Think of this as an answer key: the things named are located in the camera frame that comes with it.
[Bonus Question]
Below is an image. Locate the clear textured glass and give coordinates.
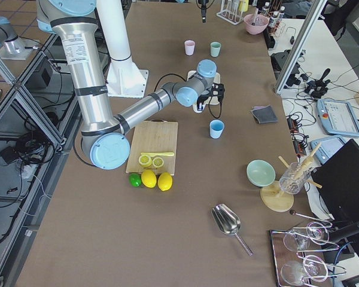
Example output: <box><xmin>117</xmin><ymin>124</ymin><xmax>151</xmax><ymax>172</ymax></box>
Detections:
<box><xmin>279</xmin><ymin>162</ymin><xmax>311</xmax><ymax>194</ymax></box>

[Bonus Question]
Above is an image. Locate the green cup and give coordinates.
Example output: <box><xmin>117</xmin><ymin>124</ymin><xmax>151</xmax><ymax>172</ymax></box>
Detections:
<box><xmin>210</xmin><ymin>41</ymin><xmax>221</xmax><ymax>57</ymax></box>

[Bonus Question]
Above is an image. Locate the pink bowl with ice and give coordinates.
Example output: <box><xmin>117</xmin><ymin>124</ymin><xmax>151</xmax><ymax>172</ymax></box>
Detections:
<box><xmin>244</xmin><ymin>14</ymin><xmax>269</xmax><ymax>35</ymax></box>

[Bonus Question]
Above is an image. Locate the yellow plastic knife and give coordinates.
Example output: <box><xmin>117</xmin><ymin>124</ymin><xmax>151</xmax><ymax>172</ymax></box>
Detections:
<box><xmin>140</xmin><ymin>152</ymin><xmax>175</xmax><ymax>157</ymax></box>

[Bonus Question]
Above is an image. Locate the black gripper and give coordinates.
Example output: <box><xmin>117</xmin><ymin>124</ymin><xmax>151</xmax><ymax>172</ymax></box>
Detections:
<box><xmin>192</xmin><ymin>0</ymin><xmax>210</xmax><ymax>112</ymax></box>

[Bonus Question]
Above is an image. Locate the wine glass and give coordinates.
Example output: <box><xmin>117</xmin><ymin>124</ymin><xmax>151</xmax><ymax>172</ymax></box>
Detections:
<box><xmin>283</xmin><ymin>221</ymin><xmax>329</xmax><ymax>252</ymax></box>
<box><xmin>281</xmin><ymin>255</ymin><xmax>328</xmax><ymax>286</ymax></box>

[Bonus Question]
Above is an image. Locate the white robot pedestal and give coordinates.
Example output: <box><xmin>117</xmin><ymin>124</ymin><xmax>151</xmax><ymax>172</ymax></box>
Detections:
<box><xmin>96</xmin><ymin>0</ymin><xmax>148</xmax><ymax>98</ymax></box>

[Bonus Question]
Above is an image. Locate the grey folded cloth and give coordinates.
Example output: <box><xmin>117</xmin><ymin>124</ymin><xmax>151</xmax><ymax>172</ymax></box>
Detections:
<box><xmin>251</xmin><ymin>105</ymin><xmax>278</xmax><ymax>124</ymax></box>

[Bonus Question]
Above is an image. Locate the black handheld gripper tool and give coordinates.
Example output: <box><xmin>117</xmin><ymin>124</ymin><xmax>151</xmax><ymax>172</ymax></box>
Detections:
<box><xmin>305</xmin><ymin>68</ymin><xmax>331</xmax><ymax>99</ymax></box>

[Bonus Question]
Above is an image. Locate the metal scoop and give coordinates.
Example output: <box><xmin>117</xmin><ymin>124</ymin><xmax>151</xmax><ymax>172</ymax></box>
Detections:
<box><xmin>211</xmin><ymin>203</ymin><xmax>253</xmax><ymax>256</ymax></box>

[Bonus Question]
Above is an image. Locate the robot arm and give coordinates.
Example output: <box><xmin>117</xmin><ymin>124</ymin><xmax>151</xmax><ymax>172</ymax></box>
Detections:
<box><xmin>0</xmin><ymin>1</ymin><xmax>132</xmax><ymax>63</ymax></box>
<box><xmin>36</xmin><ymin>1</ymin><xmax>217</xmax><ymax>170</ymax></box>

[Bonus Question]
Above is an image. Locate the lemon half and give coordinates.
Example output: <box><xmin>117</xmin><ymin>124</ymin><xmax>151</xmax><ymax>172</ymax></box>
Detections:
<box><xmin>152</xmin><ymin>157</ymin><xmax>165</xmax><ymax>169</ymax></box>
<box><xmin>138</xmin><ymin>154</ymin><xmax>153</xmax><ymax>167</ymax></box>

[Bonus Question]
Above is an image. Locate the white wire rack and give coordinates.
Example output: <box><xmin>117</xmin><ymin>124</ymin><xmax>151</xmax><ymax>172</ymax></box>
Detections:
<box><xmin>216</xmin><ymin>0</ymin><xmax>242</xmax><ymax>25</ymax></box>

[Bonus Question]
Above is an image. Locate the mint green bowl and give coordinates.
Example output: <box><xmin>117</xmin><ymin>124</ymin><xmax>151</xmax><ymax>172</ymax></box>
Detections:
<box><xmin>247</xmin><ymin>160</ymin><xmax>276</xmax><ymax>187</ymax></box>

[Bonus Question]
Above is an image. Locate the blue cup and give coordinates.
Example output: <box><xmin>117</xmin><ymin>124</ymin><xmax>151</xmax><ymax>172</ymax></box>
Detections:
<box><xmin>209</xmin><ymin>120</ymin><xmax>225</xmax><ymax>139</ymax></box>

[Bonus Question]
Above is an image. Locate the green lime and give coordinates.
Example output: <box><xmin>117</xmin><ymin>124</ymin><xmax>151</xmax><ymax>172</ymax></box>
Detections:
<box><xmin>129</xmin><ymin>173</ymin><xmax>142</xmax><ymax>187</ymax></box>

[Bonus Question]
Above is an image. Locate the black monitor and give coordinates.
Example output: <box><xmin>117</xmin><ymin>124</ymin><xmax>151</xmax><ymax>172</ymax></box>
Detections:
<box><xmin>312</xmin><ymin>139</ymin><xmax>359</xmax><ymax>222</ymax></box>

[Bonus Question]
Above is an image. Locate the aluminium frame post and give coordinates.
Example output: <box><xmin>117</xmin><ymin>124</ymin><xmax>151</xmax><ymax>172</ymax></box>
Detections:
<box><xmin>274</xmin><ymin>0</ymin><xmax>327</xmax><ymax>95</ymax></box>

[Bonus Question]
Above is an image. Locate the pink cup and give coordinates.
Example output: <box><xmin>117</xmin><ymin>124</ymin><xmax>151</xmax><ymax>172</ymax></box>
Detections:
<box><xmin>184</xmin><ymin>40</ymin><xmax>195</xmax><ymax>56</ymax></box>

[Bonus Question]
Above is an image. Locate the wooden cutting board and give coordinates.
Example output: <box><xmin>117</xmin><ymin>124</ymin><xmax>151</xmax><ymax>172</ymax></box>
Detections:
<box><xmin>126</xmin><ymin>121</ymin><xmax>178</xmax><ymax>176</ymax></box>

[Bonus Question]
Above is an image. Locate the whole yellow lemon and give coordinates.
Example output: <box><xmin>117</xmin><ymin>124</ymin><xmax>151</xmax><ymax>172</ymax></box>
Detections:
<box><xmin>141</xmin><ymin>170</ymin><xmax>157</xmax><ymax>188</ymax></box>

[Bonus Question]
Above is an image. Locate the yellow lidded bottle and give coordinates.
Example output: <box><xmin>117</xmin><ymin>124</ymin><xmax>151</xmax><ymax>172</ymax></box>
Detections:
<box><xmin>239</xmin><ymin>0</ymin><xmax>249</xmax><ymax>12</ymax></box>

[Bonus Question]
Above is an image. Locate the blue teach pendant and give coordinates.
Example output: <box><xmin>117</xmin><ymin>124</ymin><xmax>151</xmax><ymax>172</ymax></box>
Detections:
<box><xmin>317</xmin><ymin>99</ymin><xmax>359</xmax><ymax>138</ymax></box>
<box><xmin>310</xmin><ymin>135</ymin><xmax>347</xmax><ymax>164</ymax></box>

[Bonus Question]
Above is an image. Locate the metal tube with black cap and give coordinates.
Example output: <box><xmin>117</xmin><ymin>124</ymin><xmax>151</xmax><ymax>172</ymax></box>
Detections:
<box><xmin>251</xmin><ymin>8</ymin><xmax>258</xmax><ymax>26</ymax></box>

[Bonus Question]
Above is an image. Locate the cream serving tray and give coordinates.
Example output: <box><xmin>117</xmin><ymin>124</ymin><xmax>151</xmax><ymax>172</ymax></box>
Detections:
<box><xmin>193</xmin><ymin>72</ymin><xmax>224</xmax><ymax>112</ymax></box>

